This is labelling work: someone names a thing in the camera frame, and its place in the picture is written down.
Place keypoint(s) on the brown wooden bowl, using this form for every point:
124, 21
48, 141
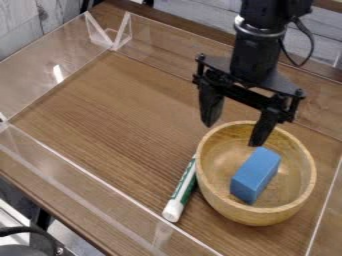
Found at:
223, 151

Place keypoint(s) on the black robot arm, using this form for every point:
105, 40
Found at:
272, 15

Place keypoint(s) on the white green marker pen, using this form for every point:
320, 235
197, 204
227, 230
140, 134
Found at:
180, 198

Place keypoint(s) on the blue block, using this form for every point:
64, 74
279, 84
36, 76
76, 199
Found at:
255, 175

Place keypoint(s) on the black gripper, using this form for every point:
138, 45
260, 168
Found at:
248, 78

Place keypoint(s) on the clear acrylic tray wall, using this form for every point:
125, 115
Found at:
102, 128

